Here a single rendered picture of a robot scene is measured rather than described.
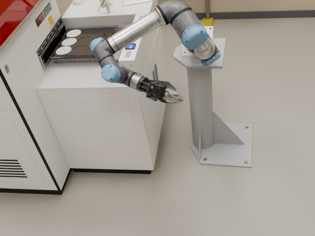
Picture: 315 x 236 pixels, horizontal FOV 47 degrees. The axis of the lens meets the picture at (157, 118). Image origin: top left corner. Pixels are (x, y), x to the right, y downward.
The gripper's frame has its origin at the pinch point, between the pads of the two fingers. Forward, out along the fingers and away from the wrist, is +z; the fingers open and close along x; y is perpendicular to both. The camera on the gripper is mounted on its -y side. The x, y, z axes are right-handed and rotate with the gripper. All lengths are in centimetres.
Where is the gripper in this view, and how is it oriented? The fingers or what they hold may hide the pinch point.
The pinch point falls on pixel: (181, 99)
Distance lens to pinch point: 164.5
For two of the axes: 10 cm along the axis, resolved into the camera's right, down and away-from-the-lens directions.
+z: 8.4, 4.0, -3.7
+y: -4.6, 1.5, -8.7
